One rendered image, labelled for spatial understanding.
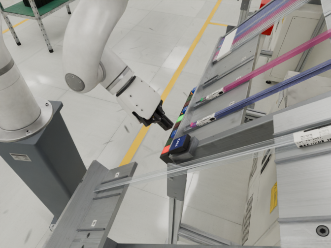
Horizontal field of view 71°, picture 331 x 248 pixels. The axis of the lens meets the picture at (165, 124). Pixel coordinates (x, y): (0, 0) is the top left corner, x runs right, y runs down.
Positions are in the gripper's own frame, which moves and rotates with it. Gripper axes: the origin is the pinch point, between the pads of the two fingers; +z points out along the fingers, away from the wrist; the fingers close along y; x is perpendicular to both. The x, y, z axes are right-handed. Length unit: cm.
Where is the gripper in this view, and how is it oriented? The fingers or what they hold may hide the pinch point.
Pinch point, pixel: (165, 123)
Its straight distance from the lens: 66.2
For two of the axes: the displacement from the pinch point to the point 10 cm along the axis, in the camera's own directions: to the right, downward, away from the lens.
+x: 6.3, -3.3, -7.0
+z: 6.9, 6.5, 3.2
